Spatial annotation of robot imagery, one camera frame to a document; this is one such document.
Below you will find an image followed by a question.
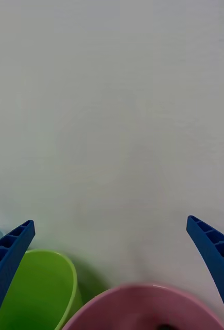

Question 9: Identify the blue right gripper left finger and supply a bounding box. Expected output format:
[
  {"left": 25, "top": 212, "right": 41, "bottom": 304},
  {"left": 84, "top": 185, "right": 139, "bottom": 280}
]
[{"left": 0, "top": 219, "right": 36, "bottom": 330}]

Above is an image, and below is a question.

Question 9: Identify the green plastic bin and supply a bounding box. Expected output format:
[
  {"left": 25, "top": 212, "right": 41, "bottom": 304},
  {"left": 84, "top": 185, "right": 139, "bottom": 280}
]
[{"left": 0, "top": 249, "right": 83, "bottom": 330}]

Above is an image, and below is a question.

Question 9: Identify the pink plastic bin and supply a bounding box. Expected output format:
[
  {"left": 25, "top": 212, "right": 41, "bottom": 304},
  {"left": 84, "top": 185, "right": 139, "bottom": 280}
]
[{"left": 61, "top": 282, "right": 224, "bottom": 330}]

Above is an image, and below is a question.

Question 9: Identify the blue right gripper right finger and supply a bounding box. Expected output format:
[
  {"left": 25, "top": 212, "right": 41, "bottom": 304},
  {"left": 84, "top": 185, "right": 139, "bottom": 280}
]
[{"left": 186, "top": 215, "right": 224, "bottom": 330}]

